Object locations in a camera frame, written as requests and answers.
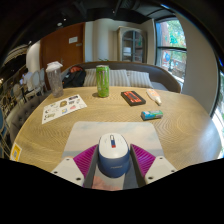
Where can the yellow and white card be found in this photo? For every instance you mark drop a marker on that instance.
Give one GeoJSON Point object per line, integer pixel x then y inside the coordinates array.
{"type": "Point", "coordinates": [16, 152]}

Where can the grey tufted armchair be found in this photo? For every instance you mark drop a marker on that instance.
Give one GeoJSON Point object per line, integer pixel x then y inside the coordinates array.
{"type": "Point", "coordinates": [23, 115]}

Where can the black backpack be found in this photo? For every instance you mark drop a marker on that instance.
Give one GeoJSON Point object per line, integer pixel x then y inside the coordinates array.
{"type": "Point", "coordinates": [75, 78]}

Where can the brown curved sofa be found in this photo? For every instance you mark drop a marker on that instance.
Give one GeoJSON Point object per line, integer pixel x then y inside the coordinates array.
{"type": "Point", "coordinates": [163, 76]}

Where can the blue and white computer mouse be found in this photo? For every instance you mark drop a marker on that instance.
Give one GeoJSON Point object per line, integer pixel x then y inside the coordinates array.
{"type": "Point", "coordinates": [113, 155]}

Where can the arched glass-door cabinet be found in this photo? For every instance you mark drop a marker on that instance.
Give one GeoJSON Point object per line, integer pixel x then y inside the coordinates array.
{"type": "Point", "coordinates": [131, 45]}

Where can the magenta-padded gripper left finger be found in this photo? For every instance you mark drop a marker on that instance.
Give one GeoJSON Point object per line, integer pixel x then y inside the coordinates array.
{"type": "Point", "coordinates": [66, 170]}

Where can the striped cushion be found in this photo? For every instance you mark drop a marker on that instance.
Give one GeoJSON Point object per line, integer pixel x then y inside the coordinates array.
{"type": "Point", "coordinates": [140, 80]}
{"type": "Point", "coordinates": [90, 78]}
{"type": "Point", "coordinates": [119, 78]}

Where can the clear shaker bottle, white lid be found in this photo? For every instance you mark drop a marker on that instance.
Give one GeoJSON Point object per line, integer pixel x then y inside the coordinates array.
{"type": "Point", "coordinates": [55, 81]}

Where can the white door sign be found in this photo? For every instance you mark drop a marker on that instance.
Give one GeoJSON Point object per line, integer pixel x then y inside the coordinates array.
{"type": "Point", "coordinates": [73, 40]}

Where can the brown wooden door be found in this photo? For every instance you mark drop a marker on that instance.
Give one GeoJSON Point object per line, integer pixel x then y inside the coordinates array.
{"type": "Point", "coordinates": [63, 53]}

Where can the person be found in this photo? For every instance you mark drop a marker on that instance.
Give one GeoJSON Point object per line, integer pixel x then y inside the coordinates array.
{"type": "Point", "coordinates": [26, 78]}

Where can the pale cloud-print mouse pad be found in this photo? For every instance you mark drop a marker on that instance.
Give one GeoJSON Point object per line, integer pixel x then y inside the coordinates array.
{"type": "Point", "coordinates": [110, 128]}

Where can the green drink can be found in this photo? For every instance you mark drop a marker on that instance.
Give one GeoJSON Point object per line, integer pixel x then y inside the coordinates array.
{"type": "Point", "coordinates": [102, 81]}

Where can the black box with red print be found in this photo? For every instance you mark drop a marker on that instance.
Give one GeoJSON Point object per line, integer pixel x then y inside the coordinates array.
{"type": "Point", "coordinates": [133, 98]}

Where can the group of white chairs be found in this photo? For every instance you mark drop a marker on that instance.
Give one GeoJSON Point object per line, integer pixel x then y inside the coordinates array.
{"type": "Point", "coordinates": [35, 85]}

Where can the white sticker sheet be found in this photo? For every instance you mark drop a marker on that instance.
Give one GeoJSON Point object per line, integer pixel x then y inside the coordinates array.
{"type": "Point", "coordinates": [63, 108]}

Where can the dark-framed window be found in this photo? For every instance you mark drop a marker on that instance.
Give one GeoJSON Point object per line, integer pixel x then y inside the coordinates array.
{"type": "Point", "coordinates": [171, 50]}
{"type": "Point", "coordinates": [219, 113]}

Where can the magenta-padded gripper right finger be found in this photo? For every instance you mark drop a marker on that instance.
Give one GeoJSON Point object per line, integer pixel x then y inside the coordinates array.
{"type": "Point", "coordinates": [160, 168]}

